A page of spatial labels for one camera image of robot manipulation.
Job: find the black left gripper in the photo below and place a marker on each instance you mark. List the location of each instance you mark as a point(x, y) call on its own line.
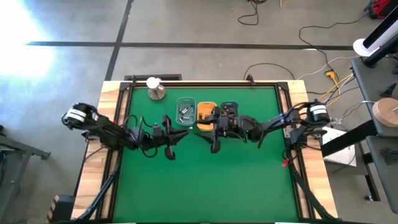
point(157, 138)

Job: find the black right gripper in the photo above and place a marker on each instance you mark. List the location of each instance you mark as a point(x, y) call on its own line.
point(227, 129)

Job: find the yellow plastic bin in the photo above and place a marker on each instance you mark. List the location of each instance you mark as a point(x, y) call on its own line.
point(203, 107)

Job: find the blue-grey plastic bin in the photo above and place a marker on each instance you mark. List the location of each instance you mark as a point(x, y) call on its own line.
point(230, 104)

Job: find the light teal plastic bin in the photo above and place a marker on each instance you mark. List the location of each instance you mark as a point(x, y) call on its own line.
point(178, 102)

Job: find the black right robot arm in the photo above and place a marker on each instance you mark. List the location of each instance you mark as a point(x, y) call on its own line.
point(280, 121)

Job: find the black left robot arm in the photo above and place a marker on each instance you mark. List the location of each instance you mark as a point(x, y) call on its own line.
point(102, 130)

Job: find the green table mat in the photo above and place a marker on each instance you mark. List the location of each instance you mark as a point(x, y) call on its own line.
point(186, 186)

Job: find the black floor vent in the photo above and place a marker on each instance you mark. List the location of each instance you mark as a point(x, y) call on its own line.
point(168, 76)

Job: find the red clip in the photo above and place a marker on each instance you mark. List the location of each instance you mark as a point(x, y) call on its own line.
point(284, 162)

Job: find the white box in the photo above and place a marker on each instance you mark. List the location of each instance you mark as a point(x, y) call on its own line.
point(342, 152)

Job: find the black box with striped edge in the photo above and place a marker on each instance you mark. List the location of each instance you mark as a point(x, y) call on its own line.
point(63, 208)

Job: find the black support bar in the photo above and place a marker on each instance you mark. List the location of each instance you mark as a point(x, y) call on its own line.
point(348, 140)

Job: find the grey metal stand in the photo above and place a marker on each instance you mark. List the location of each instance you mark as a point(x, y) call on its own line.
point(18, 148)

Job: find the grey side table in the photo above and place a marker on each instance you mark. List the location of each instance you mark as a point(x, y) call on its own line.
point(367, 81)
point(385, 180)

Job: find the white tower fan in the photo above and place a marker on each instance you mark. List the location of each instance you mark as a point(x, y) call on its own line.
point(362, 46)

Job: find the round wooden disc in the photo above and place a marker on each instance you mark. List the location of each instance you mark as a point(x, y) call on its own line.
point(385, 112)

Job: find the black flat object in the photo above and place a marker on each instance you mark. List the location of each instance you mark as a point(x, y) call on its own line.
point(390, 155)

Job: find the black triangular object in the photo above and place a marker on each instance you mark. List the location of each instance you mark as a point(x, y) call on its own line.
point(388, 91)

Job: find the black cylindrical pole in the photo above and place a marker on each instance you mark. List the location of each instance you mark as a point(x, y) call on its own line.
point(379, 53)

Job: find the red toolbox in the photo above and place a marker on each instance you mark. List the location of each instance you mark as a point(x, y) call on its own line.
point(382, 7)

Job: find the black aluminium table frame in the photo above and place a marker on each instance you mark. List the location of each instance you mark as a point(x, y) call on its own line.
point(217, 84)

